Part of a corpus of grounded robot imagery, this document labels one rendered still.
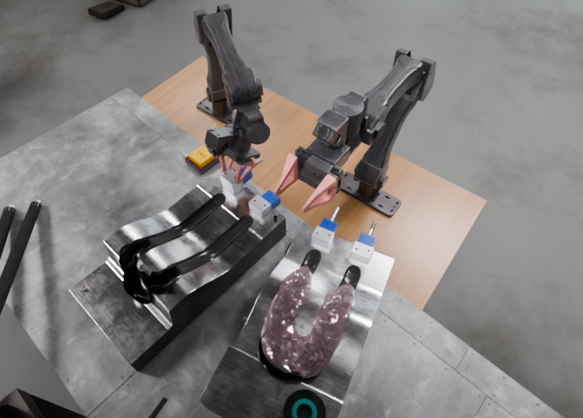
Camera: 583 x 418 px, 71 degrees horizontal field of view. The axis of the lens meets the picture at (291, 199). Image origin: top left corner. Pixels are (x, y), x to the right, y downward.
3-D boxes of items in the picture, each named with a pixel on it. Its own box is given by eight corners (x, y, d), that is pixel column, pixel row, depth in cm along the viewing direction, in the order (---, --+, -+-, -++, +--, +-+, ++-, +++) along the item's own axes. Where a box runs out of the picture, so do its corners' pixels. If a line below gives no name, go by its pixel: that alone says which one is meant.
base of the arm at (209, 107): (234, 113, 135) (248, 101, 138) (191, 89, 142) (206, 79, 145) (237, 130, 141) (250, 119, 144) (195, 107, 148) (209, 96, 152)
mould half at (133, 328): (225, 186, 127) (218, 156, 116) (286, 235, 116) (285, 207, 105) (78, 299, 105) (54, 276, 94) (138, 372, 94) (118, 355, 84)
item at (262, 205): (282, 186, 119) (282, 173, 114) (295, 195, 117) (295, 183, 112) (250, 213, 113) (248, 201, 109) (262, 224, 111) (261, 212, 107)
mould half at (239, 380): (302, 233, 116) (303, 211, 108) (390, 269, 110) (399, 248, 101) (207, 409, 90) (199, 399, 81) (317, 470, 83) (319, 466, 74)
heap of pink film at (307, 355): (296, 261, 105) (296, 245, 98) (362, 289, 100) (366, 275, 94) (246, 355, 91) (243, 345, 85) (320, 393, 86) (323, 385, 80)
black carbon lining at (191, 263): (219, 194, 116) (214, 173, 108) (259, 227, 110) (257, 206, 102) (113, 277, 101) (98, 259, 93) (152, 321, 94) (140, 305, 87)
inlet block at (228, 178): (256, 161, 121) (253, 148, 117) (268, 169, 119) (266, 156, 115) (223, 187, 116) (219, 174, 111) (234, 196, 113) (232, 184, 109)
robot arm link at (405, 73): (376, 127, 81) (444, 50, 94) (338, 107, 84) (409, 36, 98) (368, 166, 91) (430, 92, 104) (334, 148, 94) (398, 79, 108)
